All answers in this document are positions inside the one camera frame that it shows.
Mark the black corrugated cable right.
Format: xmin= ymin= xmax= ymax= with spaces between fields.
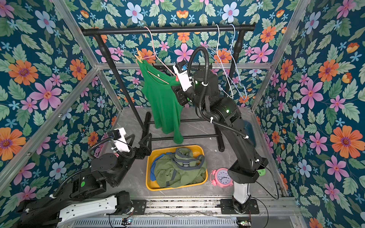
xmin=187 ymin=46 xmax=250 ymax=140

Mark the blue tank top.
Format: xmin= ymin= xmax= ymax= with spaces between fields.
xmin=150 ymin=161 xmax=157 ymax=181

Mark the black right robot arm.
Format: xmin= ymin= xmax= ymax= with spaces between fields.
xmin=172 ymin=68 xmax=268 ymax=213

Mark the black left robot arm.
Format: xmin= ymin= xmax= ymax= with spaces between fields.
xmin=15 ymin=131 xmax=152 ymax=228

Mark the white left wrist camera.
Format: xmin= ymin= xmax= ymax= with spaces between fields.
xmin=107 ymin=127 xmax=131 ymax=153

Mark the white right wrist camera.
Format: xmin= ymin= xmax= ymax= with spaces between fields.
xmin=173 ymin=60 xmax=193 ymax=92

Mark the green tank top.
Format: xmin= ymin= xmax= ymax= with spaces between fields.
xmin=138 ymin=60 xmax=183 ymax=144

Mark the yellow plastic tray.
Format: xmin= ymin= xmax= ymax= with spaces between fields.
xmin=146 ymin=145 xmax=208 ymax=191

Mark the olive grey tank top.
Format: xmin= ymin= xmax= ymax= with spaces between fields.
xmin=155 ymin=147 xmax=207 ymax=189

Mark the black corrugated cable left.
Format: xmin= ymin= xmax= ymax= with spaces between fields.
xmin=42 ymin=133 xmax=136 ymax=200

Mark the black clothes rack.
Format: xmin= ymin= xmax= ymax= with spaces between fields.
xmin=80 ymin=23 xmax=256 ymax=152

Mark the pink alarm clock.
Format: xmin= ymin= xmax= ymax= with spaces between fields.
xmin=210 ymin=168 xmax=233 ymax=188

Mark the white wire hanger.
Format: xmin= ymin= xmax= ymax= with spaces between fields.
xmin=215 ymin=24 xmax=234 ymax=99
xmin=224 ymin=23 xmax=247 ymax=99

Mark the dark teal tray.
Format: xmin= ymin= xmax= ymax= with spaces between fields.
xmin=242 ymin=120 xmax=257 ymax=149

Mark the black corrugated cable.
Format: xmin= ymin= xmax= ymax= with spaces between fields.
xmin=42 ymin=133 xmax=136 ymax=200
xmin=187 ymin=46 xmax=250 ymax=140

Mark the green round smiley toy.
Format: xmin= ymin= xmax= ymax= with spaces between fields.
xmin=257 ymin=168 xmax=266 ymax=177

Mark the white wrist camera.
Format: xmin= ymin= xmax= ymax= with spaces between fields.
xmin=173 ymin=60 xmax=193 ymax=92
xmin=107 ymin=127 xmax=131 ymax=153

